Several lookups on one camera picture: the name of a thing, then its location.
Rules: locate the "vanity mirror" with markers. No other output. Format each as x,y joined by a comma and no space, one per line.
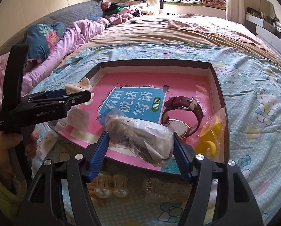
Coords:
266,9

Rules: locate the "grey white dresser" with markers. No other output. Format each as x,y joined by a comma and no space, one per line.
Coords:
264,31

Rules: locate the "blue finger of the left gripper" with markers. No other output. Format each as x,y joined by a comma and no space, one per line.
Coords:
48,95

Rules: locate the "tan brown blanket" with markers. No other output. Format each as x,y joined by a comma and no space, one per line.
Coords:
155,29

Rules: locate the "dark jewelry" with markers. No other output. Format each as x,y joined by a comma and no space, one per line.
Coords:
152,142

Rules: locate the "pearl hair clip pair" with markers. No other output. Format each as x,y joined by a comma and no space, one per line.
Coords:
107,185

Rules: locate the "person's left hand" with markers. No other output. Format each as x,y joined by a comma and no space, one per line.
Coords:
8,141

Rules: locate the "dark cardboard box tray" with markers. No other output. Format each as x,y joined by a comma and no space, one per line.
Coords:
171,66

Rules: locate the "cream hair claw clip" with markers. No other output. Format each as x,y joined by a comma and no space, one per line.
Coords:
83,85

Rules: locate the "hello kitty blue bedsheet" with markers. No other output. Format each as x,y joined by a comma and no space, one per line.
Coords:
251,86

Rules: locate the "earring card white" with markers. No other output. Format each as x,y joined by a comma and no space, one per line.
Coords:
75,124

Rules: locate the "clothes pile on windowsill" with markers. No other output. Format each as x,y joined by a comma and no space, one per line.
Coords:
220,4

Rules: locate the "pink floral blanket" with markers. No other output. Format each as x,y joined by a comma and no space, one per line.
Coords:
213,25

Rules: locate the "pink book blue label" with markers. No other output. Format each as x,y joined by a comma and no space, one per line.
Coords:
142,96

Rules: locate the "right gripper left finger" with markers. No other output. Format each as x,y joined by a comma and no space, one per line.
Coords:
44,202

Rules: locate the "yellow item in plastic bag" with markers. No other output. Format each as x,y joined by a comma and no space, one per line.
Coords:
212,134

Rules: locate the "teal floral pillow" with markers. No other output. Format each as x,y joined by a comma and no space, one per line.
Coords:
42,39

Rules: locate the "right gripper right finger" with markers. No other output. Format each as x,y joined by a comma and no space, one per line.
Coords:
235,202

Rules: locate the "brown strap wristwatch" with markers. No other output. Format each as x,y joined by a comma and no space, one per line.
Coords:
183,114

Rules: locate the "grey quilted headboard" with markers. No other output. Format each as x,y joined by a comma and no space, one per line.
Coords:
67,15

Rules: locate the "clothes pile at bedhead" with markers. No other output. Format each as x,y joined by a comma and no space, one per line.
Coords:
119,13

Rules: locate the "pink quilt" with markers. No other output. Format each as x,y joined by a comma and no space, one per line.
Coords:
77,34

